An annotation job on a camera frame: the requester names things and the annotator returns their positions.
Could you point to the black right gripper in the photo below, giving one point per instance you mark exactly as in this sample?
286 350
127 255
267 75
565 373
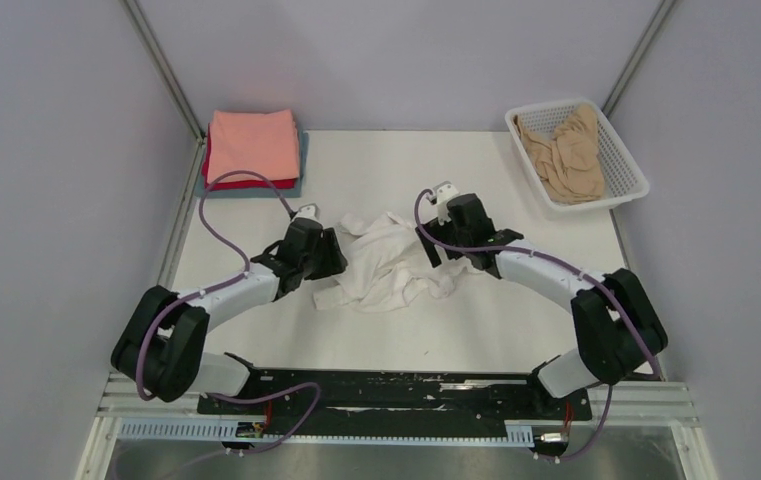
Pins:
436 230

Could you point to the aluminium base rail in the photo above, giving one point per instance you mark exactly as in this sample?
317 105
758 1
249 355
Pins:
633 403

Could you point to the right aluminium frame post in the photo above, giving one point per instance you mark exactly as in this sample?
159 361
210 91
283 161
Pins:
651 32

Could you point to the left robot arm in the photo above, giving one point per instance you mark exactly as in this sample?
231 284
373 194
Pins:
162 345

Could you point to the folded red t shirt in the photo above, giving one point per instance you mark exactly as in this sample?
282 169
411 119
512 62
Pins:
239 184

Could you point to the folded peach t shirt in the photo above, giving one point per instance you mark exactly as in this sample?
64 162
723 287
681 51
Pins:
264 143

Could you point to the white slotted cable duct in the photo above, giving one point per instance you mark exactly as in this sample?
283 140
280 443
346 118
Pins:
233 431

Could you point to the folded blue t shirt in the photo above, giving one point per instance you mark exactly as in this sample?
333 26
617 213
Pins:
263 191

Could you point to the white plastic basket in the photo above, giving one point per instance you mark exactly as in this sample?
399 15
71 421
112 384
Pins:
625 181

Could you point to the white t shirt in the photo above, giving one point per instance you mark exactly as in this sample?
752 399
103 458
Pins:
387 268

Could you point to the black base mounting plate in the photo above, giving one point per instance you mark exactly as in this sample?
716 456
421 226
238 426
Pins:
371 402

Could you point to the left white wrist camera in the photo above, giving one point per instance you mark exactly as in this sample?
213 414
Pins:
309 211

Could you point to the aluminium frame post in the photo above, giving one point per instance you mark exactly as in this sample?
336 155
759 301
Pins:
651 32
148 38

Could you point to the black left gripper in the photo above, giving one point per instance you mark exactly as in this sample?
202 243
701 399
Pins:
337 261

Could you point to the beige crumpled t shirt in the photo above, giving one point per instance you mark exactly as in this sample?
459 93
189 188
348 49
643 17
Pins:
567 162

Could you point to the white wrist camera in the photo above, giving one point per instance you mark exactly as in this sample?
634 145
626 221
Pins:
439 197
309 211

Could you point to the left aluminium frame post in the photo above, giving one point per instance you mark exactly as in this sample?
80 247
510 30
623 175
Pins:
148 38

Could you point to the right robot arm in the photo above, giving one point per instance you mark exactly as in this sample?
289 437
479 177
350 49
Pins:
616 328

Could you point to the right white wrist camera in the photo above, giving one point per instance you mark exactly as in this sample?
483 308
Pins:
439 197

